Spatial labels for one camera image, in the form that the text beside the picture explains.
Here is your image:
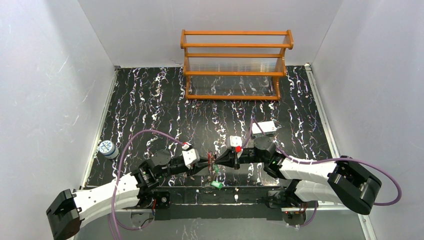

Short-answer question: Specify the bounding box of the metal keyring with red handle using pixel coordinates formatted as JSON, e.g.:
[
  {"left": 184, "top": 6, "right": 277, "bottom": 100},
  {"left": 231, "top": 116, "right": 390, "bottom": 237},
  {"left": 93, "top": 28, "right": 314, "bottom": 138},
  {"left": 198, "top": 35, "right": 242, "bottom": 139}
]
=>
[{"left": 207, "top": 151, "right": 220, "bottom": 181}]

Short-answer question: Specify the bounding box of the aluminium front rail frame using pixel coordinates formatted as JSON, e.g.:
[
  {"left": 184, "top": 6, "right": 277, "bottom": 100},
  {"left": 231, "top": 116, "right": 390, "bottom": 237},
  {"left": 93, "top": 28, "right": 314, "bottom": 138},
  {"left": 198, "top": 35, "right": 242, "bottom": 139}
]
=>
[{"left": 116, "top": 186, "right": 377, "bottom": 240}]

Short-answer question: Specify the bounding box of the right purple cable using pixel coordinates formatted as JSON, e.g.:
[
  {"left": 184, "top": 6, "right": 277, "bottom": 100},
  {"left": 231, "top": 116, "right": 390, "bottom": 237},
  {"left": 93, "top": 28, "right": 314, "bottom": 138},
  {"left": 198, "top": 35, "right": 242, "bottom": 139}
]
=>
[{"left": 241, "top": 117, "right": 402, "bottom": 229}]

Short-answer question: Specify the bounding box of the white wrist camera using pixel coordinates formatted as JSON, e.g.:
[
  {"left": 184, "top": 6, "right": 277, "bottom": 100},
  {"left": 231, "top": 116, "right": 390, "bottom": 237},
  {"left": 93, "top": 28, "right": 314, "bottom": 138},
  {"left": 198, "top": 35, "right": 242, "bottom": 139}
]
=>
[
  {"left": 229, "top": 135, "right": 243, "bottom": 154},
  {"left": 182, "top": 142, "right": 200, "bottom": 169}
]

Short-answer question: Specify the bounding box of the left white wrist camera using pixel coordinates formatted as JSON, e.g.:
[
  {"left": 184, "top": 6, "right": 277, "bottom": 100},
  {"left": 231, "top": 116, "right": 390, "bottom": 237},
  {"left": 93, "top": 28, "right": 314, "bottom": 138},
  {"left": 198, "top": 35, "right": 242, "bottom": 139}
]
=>
[{"left": 182, "top": 142, "right": 200, "bottom": 169}]

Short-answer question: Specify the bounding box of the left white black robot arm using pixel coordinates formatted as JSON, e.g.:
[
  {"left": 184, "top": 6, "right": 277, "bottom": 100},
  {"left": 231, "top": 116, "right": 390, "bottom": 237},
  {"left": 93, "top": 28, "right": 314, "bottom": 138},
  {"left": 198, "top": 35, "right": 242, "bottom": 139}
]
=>
[{"left": 46, "top": 148, "right": 210, "bottom": 240}]

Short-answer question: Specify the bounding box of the orange wooden shelf rack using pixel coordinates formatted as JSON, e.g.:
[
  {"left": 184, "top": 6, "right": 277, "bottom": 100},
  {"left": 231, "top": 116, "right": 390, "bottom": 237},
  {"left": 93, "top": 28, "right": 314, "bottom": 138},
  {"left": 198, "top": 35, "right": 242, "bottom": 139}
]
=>
[{"left": 180, "top": 29, "right": 294, "bottom": 101}]

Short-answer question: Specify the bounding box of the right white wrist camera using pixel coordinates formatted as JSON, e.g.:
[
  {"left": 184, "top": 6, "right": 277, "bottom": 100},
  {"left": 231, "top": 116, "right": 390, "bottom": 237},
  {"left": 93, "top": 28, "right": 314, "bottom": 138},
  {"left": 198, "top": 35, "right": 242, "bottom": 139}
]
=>
[{"left": 229, "top": 135, "right": 243, "bottom": 154}]

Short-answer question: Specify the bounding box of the green tag key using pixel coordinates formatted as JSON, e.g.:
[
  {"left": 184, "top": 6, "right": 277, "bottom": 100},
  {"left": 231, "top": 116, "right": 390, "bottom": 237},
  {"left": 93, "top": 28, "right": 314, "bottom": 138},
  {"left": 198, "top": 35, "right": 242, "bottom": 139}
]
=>
[{"left": 210, "top": 180, "right": 224, "bottom": 189}]

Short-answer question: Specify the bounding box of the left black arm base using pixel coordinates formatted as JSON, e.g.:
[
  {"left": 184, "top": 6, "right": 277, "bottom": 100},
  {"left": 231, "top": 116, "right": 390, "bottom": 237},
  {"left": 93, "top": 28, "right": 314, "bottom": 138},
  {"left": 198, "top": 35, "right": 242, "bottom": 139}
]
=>
[{"left": 135, "top": 190, "right": 171, "bottom": 210}]

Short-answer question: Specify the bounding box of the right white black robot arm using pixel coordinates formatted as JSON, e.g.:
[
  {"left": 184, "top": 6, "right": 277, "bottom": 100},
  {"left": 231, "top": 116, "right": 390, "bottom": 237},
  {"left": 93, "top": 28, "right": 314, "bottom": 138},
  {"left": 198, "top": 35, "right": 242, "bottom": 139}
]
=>
[{"left": 214, "top": 136, "right": 382, "bottom": 215}]

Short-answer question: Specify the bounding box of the white black flat box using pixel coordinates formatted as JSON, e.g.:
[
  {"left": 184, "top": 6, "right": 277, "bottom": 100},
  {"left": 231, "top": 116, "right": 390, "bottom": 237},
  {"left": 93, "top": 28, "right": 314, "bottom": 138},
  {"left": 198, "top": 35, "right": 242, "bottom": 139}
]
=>
[{"left": 251, "top": 121, "right": 278, "bottom": 137}]

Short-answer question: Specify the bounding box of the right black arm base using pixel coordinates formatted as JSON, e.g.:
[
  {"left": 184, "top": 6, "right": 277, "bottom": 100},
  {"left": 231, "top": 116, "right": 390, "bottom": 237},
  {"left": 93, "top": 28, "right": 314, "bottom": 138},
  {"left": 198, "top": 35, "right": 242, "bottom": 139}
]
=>
[{"left": 256, "top": 190, "right": 319, "bottom": 229}]

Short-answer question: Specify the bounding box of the small blue white jar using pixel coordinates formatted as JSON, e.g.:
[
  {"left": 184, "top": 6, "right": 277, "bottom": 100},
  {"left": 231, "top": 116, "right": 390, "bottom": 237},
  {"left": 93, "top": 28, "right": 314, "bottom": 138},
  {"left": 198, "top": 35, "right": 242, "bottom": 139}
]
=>
[{"left": 98, "top": 140, "right": 119, "bottom": 160}]

